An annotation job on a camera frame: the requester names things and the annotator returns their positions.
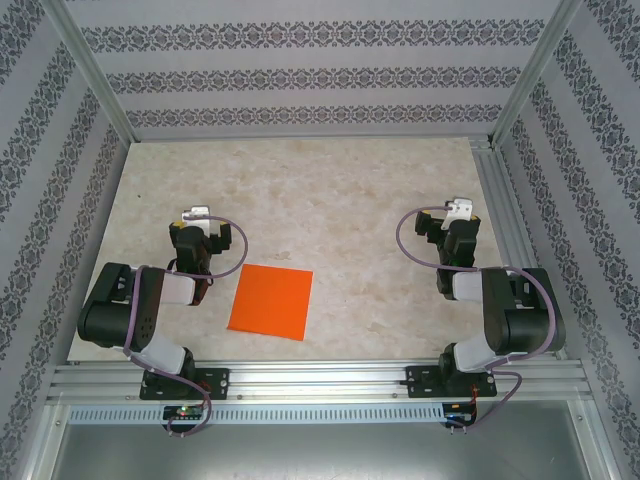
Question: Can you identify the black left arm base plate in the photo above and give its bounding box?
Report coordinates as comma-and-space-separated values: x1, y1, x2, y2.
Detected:
138, 367, 231, 401

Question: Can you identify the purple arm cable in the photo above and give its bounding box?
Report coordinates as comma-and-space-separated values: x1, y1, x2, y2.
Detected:
122, 213, 250, 439
396, 201, 559, 435

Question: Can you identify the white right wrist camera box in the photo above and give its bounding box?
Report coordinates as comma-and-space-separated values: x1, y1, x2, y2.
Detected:
444, 198, 474, 221

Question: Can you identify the aluminium frame post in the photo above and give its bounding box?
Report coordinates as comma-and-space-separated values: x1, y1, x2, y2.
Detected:
487, 0, 586, 149
44, 0, 139, 146

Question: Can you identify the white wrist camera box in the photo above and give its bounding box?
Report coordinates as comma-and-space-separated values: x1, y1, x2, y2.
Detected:
181, 203, 214, 234
444, 198, 474, 221

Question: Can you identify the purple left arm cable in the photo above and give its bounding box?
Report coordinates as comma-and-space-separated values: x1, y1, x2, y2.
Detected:
122, 213, 250, 439

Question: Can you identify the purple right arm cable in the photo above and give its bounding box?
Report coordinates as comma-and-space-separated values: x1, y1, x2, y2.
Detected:
396, 201, 559, 435

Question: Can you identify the orange paper sheet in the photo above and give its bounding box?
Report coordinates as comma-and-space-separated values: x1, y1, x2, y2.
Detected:
226, 263, 315, 342

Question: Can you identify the long aluminium mounting rail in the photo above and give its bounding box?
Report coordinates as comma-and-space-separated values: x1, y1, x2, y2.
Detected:
47, 357, 594, 404

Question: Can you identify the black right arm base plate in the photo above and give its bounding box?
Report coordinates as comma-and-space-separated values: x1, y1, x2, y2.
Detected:
404, 364, 499, 400

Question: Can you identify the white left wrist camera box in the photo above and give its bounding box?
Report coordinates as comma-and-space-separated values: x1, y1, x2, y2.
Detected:
181, 203, 214, 234

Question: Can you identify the grey metal panel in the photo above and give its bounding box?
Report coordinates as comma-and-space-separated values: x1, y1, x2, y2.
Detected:
49, 424, 611, 480

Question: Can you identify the slotted grey cable duct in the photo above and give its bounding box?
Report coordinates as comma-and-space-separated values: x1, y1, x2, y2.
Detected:
67, 403, 449, 425

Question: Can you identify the aluminium side rail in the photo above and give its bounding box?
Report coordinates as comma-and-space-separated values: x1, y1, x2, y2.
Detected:
469, 135, 570, 362

